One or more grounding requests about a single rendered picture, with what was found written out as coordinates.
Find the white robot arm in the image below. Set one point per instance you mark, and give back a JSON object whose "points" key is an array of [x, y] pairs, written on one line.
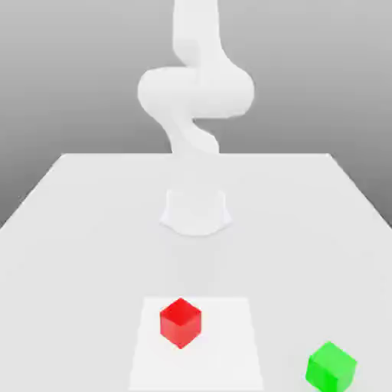
{"points": [[196, 92]]}

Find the small red cube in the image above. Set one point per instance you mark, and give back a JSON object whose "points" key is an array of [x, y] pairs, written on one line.
{"points": [[180, 321]]}

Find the small green cube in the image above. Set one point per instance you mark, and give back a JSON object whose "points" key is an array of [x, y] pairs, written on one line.
{"points": [[330, 367]]}

